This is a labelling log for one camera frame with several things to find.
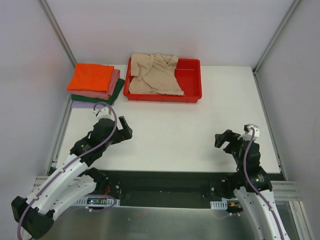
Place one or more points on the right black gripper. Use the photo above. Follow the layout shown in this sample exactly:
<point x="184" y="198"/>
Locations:
<point x="229" y="142"/>

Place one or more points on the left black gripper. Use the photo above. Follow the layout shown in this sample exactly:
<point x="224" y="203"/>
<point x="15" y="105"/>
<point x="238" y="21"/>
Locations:
<point x="122" y="133"/>

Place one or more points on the beige t shirt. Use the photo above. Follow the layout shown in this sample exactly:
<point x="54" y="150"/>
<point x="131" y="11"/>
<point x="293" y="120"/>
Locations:
<point x="154" y="74"/>

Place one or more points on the red plastic tray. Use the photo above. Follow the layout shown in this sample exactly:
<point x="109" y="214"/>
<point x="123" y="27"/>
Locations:
<point x="188" y="76"/>

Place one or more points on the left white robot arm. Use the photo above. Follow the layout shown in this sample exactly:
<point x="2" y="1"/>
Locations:
<point x="74" y="179"/>

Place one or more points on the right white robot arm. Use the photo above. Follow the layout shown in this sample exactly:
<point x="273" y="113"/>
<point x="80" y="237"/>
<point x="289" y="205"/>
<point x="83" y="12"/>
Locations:
<point x="250" y="184"/>

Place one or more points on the folded green t shirt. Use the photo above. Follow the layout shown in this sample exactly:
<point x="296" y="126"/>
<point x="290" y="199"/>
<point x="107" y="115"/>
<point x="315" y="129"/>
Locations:
<point x="118" y="87"/>

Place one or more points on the folded pink t shirt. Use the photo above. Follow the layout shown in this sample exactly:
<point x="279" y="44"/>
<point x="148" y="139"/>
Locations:
<point x="104" y="95"/>

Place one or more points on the folded lavender t shirt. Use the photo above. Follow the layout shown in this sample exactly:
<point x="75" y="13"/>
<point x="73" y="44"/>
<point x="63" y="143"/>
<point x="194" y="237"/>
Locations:
<point x="88" y="105"/>

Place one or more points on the folded orange t shirt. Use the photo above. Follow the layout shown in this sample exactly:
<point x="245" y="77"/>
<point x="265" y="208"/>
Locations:
<point x="91" y="77"/>

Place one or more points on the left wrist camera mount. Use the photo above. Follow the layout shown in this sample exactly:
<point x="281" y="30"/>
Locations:
<point x="103" y="113"/>

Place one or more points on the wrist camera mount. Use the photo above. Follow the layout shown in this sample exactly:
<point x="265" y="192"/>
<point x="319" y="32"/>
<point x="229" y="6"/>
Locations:
<point x="103" y="113"/>
<point x="251" y="132"/>

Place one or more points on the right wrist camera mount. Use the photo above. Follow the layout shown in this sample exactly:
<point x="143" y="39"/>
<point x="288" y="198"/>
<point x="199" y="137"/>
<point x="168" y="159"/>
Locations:
<point x="251" y="132"/>

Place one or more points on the right white cable duct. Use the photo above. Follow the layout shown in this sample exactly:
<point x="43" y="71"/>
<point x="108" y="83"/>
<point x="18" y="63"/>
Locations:
<point x="219" y="205"/>

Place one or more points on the white cable duct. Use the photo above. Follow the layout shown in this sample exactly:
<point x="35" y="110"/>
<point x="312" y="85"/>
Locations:
<point x="98" y="202"/>
<point x="219" y="205"/>

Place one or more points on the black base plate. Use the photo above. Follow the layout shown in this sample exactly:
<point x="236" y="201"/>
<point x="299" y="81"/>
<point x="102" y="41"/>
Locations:
<point x="160" y="189"/>

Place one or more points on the left white cable duct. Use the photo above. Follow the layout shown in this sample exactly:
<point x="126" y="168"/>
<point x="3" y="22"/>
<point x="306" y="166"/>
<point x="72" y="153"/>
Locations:
<point x="98" y="202"/>

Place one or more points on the left aluminium frame post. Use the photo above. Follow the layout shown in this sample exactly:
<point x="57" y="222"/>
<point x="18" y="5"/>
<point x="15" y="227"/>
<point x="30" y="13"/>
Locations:
<point x="57" y="30"/>

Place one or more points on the aluminium frame post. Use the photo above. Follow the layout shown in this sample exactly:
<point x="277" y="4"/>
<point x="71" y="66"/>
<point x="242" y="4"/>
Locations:
<point x="283" y="23"/>
<point x="57" y="30"/>

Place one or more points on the right aluminium frame post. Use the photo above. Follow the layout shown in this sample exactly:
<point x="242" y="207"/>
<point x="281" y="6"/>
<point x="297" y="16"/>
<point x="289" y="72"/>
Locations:
<point x="283" y="23"/>

